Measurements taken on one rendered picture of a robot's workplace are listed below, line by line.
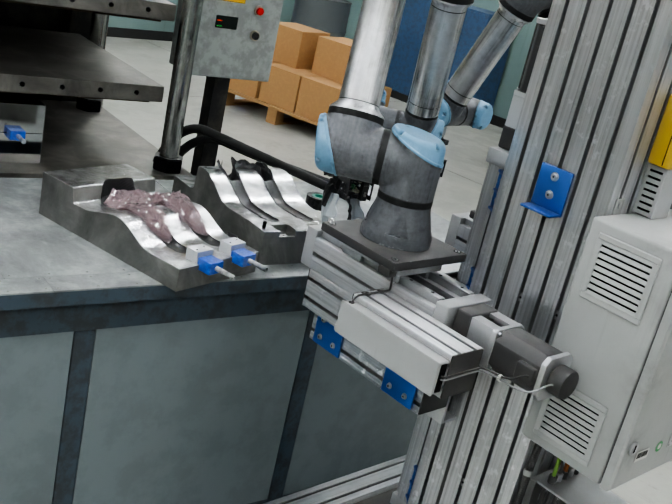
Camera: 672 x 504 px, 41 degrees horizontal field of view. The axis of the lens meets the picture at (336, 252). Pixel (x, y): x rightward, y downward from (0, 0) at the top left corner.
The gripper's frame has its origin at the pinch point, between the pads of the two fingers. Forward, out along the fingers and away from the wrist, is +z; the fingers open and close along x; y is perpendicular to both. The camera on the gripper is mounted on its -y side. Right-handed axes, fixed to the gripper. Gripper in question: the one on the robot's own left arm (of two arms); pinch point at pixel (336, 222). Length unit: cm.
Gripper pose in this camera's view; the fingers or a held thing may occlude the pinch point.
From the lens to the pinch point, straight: 227.7
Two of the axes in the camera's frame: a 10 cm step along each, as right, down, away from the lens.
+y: 4.7, 4.1, -7.8
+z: -2.1, 9.1, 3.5
